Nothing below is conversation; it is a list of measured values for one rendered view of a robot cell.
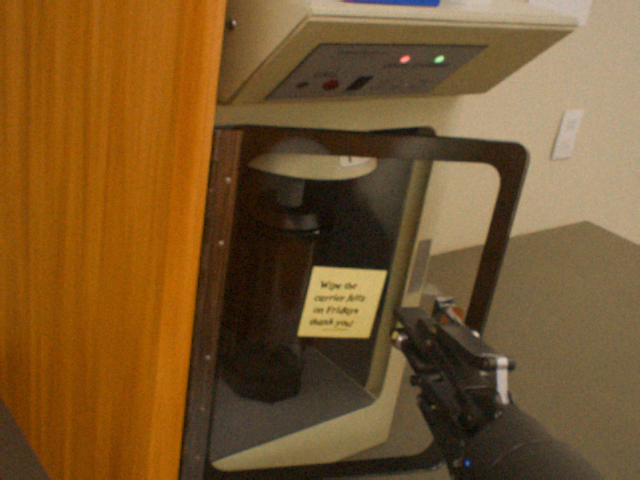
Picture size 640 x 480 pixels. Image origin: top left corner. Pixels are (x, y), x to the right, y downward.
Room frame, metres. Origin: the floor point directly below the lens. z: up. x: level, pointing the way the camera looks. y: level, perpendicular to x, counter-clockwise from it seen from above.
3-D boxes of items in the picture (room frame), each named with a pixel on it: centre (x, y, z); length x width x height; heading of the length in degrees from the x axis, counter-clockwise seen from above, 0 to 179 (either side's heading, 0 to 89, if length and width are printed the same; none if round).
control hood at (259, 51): (0.71, -0.05, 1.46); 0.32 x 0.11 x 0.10; 132
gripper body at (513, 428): (0.53, -0.17, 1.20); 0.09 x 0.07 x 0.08; 22
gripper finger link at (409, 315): (0.68, -0.11, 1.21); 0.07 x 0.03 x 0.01; 21
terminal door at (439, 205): (0.70, -0.04, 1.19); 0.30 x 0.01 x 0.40; 111
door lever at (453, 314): (0.70, -0.12, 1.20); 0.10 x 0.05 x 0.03; 111
